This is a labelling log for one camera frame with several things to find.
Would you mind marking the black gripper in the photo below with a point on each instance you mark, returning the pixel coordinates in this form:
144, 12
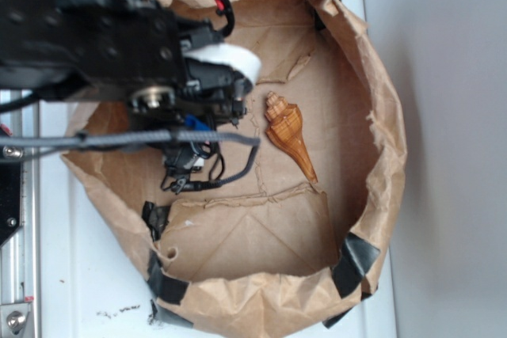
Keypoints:
217, 78

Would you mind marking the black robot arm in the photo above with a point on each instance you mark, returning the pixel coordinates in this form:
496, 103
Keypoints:
178, 78

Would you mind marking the brown conch seashell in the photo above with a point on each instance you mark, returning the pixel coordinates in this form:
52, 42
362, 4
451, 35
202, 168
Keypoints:
285, 131

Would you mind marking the brown paper bag tray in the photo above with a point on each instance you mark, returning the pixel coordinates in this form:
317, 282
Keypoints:
258, 253

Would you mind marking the black tape bottom left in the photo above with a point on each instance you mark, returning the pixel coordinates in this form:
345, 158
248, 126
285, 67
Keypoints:
163, 287

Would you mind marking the black tape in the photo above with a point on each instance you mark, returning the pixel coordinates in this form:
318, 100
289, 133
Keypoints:
357, 259
163, 287

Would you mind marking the black tape bottom right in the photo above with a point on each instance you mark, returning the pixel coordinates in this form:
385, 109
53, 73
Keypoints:
357, 259

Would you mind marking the black mounting plate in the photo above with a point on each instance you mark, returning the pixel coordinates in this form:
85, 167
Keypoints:
11, 186

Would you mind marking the aluminium rail frame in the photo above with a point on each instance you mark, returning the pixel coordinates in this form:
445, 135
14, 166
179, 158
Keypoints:
20, 264

